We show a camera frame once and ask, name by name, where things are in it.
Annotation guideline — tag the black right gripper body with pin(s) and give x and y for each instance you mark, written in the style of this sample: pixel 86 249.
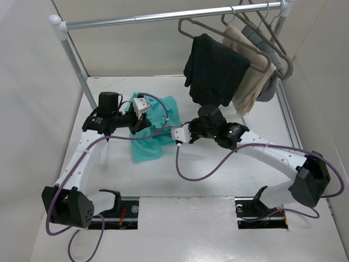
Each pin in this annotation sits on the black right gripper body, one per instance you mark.
pixel 198 130

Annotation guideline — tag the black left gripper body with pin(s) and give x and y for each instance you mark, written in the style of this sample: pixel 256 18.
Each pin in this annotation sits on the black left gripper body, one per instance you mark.
pixel 128 119

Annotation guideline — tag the teal t shirt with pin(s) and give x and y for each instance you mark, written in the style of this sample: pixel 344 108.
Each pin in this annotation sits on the teal t shirt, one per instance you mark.
pixel 152 148

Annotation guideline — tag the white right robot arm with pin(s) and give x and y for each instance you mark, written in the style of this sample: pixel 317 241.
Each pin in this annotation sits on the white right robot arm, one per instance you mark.
pixel 308 176

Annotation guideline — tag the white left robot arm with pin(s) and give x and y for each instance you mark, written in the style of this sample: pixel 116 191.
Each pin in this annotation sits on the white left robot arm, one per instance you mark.
pixel 66 202

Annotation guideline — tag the taupe hanger with black garment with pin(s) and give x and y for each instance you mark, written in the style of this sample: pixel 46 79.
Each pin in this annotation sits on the taupe hanger with black garment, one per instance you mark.
pixel 225 35

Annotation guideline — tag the taupe hanger with grey garment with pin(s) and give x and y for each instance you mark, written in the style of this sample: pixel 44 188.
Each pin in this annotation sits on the taupe hanger with grey garment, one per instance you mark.
pixel 273 27

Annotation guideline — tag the black hanging garment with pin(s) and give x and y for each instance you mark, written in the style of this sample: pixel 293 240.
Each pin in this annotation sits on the black hanging garment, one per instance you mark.
pixel 213 71

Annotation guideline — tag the cream ribbed garment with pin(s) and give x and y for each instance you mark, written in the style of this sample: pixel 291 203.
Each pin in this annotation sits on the cream ribbed garment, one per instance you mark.
pixel 253 81

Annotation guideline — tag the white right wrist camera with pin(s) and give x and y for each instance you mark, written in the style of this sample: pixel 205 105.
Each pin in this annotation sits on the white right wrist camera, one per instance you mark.
pixel 181 133

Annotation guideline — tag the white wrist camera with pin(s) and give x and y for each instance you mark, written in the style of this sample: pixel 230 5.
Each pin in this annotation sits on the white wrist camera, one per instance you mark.
pixel 141 105
pixel 181 133

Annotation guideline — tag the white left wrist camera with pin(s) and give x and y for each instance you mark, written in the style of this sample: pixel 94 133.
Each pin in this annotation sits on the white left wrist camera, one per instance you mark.
pixel 141 105

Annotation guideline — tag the aluminium rail right side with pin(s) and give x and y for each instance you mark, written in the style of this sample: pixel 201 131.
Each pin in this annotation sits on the aluminium rail right side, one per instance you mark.
pixel 287 115

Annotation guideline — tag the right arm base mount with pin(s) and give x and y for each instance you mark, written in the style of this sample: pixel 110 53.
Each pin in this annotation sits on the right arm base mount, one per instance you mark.
pixel 253 214

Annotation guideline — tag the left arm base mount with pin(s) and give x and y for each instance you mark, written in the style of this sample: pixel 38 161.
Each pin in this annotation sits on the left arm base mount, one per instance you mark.
pixel 126 218

